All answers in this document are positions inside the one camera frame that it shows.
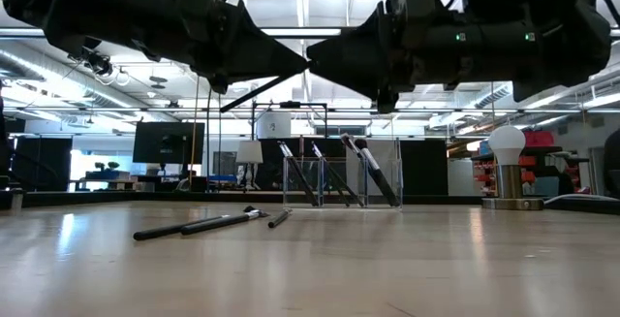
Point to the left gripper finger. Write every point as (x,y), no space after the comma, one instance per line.
(257,55)

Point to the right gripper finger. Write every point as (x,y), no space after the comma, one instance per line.
(353,60)

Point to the black brush fluffy head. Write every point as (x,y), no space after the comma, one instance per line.
(350,143)

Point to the small dark pencil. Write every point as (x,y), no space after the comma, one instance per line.
(279,218)

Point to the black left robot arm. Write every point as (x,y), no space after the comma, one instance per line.
(72,7)

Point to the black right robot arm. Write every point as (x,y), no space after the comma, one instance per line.
(557,45)

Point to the white shade table lamp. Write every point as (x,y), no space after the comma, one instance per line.
(249,154)

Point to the clear acrylic brush organizer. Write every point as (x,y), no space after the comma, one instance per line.
(394,162)

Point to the black partition panel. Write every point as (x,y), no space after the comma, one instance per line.
(424,167)
(43,162)

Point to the table lamp white bulb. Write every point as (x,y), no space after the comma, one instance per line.
(506,142)

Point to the black monitor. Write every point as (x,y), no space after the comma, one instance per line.
(169,142)

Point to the red storage shelf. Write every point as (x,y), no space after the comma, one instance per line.
(538,138)

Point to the black aluminium table frame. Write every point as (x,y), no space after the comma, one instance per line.
(97,198)

